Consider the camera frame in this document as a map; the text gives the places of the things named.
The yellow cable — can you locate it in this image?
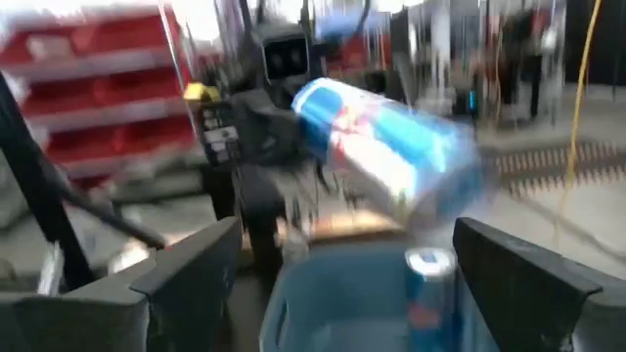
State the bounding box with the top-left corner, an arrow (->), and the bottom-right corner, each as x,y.
561,0 -> 604,190

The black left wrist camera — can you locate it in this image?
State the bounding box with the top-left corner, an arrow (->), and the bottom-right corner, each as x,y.
253,23 -> 314,82

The metal shelf with red bins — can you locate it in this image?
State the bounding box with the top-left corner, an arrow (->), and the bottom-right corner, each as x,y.
0,9 -> 197,182

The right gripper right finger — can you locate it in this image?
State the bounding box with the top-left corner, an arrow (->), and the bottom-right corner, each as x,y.
453,217 -> 626,352

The yellow tape tag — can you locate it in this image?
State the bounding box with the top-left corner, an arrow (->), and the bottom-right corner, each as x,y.
183,81 -> 222,105

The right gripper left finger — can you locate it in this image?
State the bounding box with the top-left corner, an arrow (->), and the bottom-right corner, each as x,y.
0,217 -> 245,352

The black aluminium table frame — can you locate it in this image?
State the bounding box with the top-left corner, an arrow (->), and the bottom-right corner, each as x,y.
0,72 -> 167,289

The orange black striped mat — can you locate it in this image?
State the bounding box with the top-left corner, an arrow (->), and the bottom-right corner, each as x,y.
481,140 -> 626,198

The blue plastic bin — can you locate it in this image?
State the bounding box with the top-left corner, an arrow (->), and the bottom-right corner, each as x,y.
257,242 -> 503,352

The slim Red Bull can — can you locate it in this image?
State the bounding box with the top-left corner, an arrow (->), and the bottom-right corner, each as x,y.
403,246 -> 460,352
291,76 -> 486,224

